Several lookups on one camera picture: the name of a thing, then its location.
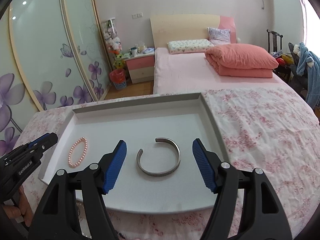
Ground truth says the red waste bin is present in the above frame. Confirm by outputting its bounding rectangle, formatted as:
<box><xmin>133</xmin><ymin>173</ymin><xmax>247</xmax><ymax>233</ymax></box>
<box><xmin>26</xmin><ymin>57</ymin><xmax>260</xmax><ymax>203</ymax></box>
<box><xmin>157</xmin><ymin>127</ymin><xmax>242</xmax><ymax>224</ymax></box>
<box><xmin>109</xmin><ymin>68</ymin><xmax>126</xmax><ymax>90</ymax></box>

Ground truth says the wall switch plate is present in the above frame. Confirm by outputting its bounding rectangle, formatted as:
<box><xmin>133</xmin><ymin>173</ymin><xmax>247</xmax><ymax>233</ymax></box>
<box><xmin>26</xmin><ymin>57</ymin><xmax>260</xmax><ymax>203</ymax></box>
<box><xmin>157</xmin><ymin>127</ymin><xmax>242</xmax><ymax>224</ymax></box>
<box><xmin>132</xmin><ymin>12</ymin><xmax>143</xmax><ymax>20</ymax></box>

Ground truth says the floral sliding wardrobe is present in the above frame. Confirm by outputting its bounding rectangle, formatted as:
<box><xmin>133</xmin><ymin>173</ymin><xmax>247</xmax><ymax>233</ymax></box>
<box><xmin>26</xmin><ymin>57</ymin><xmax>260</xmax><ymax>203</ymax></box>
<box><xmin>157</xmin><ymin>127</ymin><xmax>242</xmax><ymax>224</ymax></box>
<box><xmin>1</xmin><ymin>0</ymin><xmax>111</xmax><ymax>154</ymax></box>

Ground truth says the clear plush toy tube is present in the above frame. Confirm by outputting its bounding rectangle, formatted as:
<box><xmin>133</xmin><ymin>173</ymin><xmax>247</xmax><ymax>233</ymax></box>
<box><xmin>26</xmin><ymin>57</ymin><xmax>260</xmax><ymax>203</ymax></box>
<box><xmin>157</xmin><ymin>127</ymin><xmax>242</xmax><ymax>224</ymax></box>
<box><xmin>101</xmin><ymin>17</ymin><xmax>123</xmax><ymax>69</ymax></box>

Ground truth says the white mug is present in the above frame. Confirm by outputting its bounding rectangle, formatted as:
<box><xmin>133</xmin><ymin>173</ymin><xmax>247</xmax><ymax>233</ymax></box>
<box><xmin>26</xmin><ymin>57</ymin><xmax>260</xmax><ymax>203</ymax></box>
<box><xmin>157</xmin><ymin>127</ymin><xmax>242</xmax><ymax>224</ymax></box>
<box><xmin>130</xmin><ymin>47</ymin><xmax>138</xmax><ymax>57</ymax></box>

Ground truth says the person's left hand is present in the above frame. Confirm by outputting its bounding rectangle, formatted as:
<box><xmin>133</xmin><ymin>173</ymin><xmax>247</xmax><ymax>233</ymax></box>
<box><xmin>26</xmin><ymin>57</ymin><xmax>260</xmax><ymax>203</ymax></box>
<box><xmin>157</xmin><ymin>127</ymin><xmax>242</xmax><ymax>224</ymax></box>
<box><xmin>0</xmin><ymin>183</ymin><xmax>34</xmax><ymax>227</ymax></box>

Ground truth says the floral white pillow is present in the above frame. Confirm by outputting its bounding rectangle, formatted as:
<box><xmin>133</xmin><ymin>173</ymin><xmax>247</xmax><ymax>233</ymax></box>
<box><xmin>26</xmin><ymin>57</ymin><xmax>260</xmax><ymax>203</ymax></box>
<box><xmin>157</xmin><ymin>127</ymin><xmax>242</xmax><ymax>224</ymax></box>
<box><xmin>167</xmin><ymin>39</ymin><xmax>214</xmax><ymax>54</ymax></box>

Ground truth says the dark wooden chair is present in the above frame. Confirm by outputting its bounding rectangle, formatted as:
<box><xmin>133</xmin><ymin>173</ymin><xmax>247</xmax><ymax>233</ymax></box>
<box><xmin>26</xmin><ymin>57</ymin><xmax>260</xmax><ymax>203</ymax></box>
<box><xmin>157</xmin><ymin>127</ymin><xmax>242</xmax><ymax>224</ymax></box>
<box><xmin>266</xmin><ymin>29</ymin><xmax>283</xmax><ymax>53</ymax></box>

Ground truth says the wide silver cuff bangle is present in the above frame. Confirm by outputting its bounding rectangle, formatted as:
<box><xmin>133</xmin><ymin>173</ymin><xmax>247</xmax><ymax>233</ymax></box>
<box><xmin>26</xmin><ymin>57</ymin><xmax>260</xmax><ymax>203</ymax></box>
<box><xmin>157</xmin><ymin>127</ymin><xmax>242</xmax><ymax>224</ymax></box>
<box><xmin>136</xmin><ymin>138</ymin><xmax>181</xmax><ymax>177</ymax></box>

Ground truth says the pink beige nightstand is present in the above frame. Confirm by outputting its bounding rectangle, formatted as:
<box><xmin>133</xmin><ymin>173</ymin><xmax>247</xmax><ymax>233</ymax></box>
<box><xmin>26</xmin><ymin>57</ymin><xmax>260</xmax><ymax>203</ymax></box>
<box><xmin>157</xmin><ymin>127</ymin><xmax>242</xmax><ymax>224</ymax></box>
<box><xmin>125</xmin><ymin>52</ymin><xmax>155</xmax><ymax>84</ymax></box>

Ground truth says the beige pink headboard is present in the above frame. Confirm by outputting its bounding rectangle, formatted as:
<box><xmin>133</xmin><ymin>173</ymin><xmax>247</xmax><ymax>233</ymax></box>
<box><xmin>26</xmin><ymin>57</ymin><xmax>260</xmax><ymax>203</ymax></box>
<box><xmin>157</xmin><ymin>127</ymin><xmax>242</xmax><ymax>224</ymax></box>
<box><xmin>150</xmin><ymin>14</ymin><xmax>241</xmax><ymax>48</ymax></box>

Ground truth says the small pink pearl bracelet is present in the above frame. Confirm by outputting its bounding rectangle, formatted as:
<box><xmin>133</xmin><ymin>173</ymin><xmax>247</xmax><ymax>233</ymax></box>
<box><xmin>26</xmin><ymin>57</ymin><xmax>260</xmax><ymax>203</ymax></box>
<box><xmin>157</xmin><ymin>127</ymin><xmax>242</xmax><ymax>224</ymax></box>
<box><xmin>67</xmin><ymin>136</ymin><xmax>89</xmax><ymax>169</ymax></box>

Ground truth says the folded salmon quilt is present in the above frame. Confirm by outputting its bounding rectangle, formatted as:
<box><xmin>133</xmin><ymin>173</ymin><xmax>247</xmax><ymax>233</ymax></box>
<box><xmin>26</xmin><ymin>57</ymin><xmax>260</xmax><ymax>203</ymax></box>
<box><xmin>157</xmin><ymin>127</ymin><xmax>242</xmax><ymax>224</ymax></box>
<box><xmin>204</xmin><ymin>43</ymin><xmax>278</xmax><ymax>78</ymax></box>

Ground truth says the grey cardboard tray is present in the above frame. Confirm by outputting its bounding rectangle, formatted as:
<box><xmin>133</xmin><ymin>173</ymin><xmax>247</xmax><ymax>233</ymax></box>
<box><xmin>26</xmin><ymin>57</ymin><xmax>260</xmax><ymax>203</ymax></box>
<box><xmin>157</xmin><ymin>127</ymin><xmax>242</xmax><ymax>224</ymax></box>
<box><xmin>39</xmin><ymin>93</ymin><xmax>229</xmax><ymax>214</ymax></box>

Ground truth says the purple patterned pillow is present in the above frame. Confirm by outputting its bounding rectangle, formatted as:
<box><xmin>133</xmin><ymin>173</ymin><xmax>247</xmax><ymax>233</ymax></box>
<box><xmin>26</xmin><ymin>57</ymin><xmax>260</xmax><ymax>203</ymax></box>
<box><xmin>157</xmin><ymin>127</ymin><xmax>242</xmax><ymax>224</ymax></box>
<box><xmin>208</xmin><ymin>27</ymin><xmax>231</xmax><ymax>45</ymax></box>

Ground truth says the pink bed mattress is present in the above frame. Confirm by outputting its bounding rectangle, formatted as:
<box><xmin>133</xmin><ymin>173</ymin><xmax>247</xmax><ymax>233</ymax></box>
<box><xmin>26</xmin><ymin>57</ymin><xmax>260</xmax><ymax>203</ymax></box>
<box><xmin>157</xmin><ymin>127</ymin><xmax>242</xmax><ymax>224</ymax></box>
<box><xmin>153</xmin><ymin>48</ymin><xmax>285</xmax><ymax>94</ymax></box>

